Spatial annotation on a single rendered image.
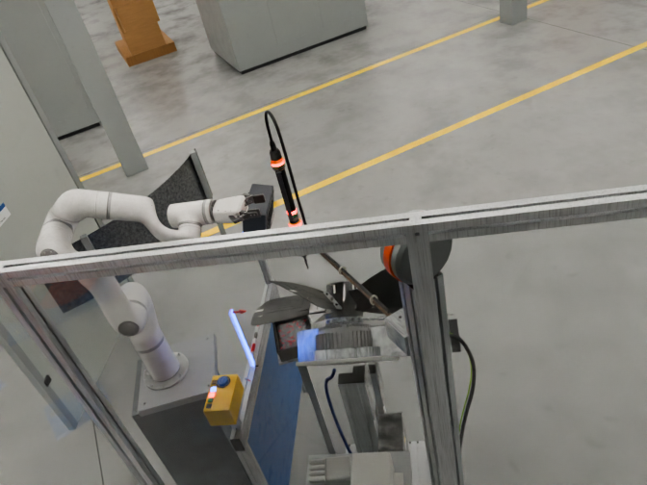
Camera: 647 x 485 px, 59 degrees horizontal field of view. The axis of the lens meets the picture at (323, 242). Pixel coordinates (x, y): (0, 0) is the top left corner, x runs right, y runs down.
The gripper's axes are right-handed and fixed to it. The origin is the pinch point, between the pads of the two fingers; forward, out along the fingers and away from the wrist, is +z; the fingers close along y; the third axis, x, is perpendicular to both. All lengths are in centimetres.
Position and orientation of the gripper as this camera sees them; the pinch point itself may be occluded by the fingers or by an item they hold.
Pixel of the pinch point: (259, 205)
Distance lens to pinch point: 193.7
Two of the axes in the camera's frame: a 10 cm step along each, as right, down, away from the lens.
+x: -2.0, -7.8, -5.9
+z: 9.7, -1.1, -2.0
